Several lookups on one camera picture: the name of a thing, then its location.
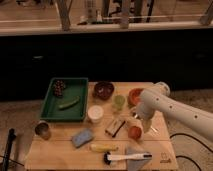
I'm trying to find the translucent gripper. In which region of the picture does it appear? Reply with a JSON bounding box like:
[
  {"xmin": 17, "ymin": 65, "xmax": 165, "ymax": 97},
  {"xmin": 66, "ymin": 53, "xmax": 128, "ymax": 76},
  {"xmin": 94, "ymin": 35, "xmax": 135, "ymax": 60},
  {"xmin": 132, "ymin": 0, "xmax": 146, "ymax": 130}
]
[{"xmin": 132, "ymin": 108, "xmax": 154, "ymax": 133}]

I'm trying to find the red apple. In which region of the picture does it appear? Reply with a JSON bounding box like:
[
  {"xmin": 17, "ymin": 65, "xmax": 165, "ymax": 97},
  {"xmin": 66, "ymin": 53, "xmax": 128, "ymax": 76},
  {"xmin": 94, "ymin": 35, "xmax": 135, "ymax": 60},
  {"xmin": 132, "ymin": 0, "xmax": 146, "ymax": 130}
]
[{"xmin": 128, "ymin": 126, "xmax": 142, "ymax": 140}]

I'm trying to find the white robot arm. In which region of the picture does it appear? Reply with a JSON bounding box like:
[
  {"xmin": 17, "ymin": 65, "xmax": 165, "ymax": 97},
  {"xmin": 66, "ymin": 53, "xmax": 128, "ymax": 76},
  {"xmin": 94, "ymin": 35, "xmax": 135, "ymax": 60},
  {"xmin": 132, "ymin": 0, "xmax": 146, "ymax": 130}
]
[{"xmin": 136, "ymin": 82, "xmax": 213, "ymax": 142}]

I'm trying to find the green plastic cup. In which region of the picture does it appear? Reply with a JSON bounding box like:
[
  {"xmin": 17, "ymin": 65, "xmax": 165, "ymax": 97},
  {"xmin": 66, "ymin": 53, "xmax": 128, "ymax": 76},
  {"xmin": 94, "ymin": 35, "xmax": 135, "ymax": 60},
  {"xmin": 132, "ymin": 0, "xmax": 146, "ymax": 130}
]
[{"xmin": 113, "ymin": 95, "xmax": 125, "ymax": 110}]

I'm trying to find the white paper cup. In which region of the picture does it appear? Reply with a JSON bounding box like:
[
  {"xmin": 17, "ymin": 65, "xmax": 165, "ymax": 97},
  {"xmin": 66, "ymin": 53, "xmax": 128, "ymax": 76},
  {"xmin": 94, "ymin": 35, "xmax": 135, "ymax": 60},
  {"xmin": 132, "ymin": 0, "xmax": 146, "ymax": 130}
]
[{"xmin": 88, "ymin": 105, "xmax": 104, "ymax": 123}]

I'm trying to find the metal cup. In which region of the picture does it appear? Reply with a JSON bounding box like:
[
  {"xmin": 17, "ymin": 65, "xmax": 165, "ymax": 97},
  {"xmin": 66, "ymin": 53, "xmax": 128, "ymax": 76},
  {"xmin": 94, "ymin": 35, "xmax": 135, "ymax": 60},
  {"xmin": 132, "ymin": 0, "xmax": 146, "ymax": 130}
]
[{"xmin": 35, "ymin": 122, "xmax": 51, "ymax": 140}]

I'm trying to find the orange bowl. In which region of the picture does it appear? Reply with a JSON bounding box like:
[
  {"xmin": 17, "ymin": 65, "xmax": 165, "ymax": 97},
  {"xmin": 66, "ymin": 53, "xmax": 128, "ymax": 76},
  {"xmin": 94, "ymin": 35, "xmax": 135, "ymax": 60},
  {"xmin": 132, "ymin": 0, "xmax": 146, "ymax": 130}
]
[{"xmin": 128, "ymin": 88, "xmax": 143, "ymax": 106}]

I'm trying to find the grey cloth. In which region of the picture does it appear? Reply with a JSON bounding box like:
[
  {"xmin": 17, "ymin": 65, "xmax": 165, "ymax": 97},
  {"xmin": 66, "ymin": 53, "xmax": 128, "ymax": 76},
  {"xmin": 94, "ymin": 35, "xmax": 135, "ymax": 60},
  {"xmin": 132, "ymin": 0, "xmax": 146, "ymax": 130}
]
[{"xmin": 125, "ymin": 147, "xmax": 152, "ymax": 171}]

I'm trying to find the yellow banana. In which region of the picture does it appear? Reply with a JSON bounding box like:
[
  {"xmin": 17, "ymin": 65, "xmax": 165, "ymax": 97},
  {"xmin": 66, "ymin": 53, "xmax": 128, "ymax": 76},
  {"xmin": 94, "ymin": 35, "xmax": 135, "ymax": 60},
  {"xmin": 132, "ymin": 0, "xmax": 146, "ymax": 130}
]
[{"xmin": 90, "ymin": 144, "xmax": 118, "ymax": 152}]

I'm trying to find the dark brown bowl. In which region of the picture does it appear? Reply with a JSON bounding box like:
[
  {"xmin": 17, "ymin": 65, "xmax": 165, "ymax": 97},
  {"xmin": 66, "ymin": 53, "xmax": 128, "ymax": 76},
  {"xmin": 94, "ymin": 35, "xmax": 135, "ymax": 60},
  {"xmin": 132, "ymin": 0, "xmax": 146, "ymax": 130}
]
[{"xmin": 93, "ymin": 81, "xmax": 114, "ymax": 100}]

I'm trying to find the blue sponge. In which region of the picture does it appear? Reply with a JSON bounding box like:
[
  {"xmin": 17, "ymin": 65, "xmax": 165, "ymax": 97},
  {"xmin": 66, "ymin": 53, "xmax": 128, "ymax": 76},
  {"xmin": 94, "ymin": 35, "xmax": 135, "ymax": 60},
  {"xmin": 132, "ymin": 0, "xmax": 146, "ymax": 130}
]
[{"xmin": 72, "ymin": 129, "xmax": 94, "ymax": 148}]

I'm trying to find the green cucumber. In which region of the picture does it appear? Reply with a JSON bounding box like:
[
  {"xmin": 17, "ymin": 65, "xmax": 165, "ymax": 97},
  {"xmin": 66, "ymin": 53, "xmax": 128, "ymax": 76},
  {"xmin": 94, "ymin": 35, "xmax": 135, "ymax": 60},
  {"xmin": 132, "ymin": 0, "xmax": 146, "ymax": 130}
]
[{"xmin": 58, "ymin": 97, "xmax": 80, "ymax": 110}]

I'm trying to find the green plastic tray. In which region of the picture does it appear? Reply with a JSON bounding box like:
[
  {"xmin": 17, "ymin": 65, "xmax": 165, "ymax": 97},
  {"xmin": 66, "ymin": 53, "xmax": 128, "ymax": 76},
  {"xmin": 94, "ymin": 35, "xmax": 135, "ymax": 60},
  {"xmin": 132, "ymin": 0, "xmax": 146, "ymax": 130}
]
[{"xmin": 40, "ymin": 78, "xmax": 88, "ymax": 122}]

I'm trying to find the dark grape bunch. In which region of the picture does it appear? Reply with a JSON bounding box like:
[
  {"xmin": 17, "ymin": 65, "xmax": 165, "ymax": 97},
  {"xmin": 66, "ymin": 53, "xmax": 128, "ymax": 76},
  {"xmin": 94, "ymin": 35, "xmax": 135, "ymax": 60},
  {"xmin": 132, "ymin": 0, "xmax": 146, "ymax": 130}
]
[{"xmin": 53, "ymin": 80, "xmax": 66, "ymax": 97}]

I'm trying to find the black stand pole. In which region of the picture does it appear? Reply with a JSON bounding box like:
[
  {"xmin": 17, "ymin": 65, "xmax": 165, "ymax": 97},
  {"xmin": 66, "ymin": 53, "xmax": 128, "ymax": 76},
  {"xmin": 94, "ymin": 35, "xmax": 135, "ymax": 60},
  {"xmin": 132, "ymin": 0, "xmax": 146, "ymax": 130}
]
[{"xmin": 1, "ymin": 128, "xmax": 16, "ymax": 171}]

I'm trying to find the black cable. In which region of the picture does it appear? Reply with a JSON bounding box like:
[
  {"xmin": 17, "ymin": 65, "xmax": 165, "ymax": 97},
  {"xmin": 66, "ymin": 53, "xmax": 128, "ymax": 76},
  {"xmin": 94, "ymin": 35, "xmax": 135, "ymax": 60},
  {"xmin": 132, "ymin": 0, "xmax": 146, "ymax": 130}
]
[{"xmin": 169, "ymin": 132, "xmax": 213, "ymax": 171}]

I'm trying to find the white handled black brush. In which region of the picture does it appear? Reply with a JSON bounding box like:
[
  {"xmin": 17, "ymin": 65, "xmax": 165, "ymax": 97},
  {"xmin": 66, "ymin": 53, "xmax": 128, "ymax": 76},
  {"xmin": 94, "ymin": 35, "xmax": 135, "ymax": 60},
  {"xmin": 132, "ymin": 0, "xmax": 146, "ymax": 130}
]
[{"xmin": 103, "ymin": 152, "xmax": 152, "ymax": 165}]

